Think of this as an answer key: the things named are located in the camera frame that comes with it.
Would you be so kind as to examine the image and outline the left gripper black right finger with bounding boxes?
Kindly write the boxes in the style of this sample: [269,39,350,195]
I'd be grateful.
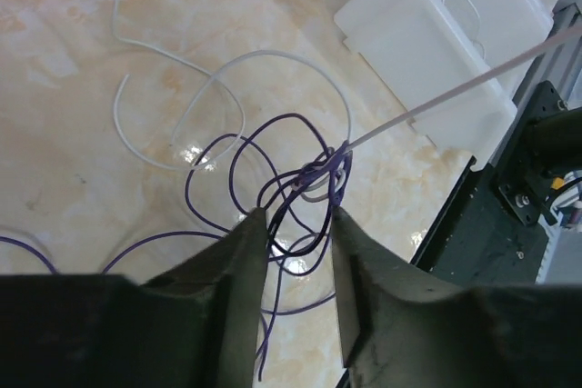
[331,207,477,387]

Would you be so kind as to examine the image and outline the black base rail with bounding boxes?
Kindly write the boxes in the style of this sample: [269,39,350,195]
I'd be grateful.
[411,81,572,285]

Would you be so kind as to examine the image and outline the white thin wire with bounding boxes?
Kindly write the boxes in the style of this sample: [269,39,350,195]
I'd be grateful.
[105,0,582,205]

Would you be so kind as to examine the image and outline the white compartment tray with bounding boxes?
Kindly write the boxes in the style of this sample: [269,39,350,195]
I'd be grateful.
[334,0,558,169]

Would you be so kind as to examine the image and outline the purple wire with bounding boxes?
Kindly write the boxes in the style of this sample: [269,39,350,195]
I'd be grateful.
[0,113,355,383]

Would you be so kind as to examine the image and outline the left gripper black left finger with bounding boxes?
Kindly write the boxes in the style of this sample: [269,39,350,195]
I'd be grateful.
[141,207,267,387]

